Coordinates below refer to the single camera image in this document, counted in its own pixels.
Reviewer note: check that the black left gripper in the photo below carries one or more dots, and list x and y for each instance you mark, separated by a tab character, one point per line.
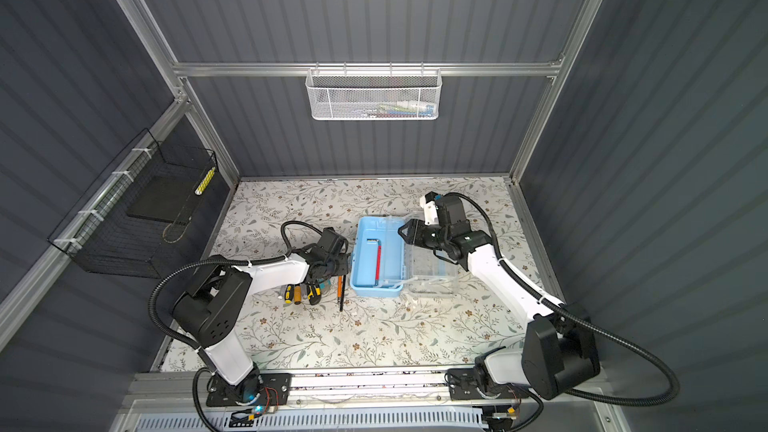
343	267

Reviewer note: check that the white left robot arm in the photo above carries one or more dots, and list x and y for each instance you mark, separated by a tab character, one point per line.
211	303

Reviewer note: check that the white wire mesh basket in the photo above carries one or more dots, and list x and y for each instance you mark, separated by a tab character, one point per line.
387	97

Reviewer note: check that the blue plastic tool box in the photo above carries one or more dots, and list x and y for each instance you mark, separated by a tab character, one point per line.
404	268

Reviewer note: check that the black wire basket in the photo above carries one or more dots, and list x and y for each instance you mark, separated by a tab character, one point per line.
144	221

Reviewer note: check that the yellow marker in basket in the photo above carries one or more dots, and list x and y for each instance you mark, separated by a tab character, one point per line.
205	181

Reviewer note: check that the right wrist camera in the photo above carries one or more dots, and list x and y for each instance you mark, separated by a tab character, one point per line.
428	205

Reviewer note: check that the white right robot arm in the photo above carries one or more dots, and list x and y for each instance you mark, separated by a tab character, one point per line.
558	355

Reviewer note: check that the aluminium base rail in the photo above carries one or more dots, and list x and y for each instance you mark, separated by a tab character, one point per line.
403	398

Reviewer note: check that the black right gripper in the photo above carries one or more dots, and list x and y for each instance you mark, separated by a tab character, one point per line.
416	231

